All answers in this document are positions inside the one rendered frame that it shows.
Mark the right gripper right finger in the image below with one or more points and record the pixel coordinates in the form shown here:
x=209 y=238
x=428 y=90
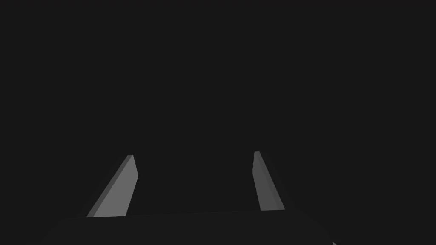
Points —
x=267 y=192

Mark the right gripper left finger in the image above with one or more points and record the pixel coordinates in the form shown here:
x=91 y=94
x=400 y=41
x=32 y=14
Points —
x=117 y=192

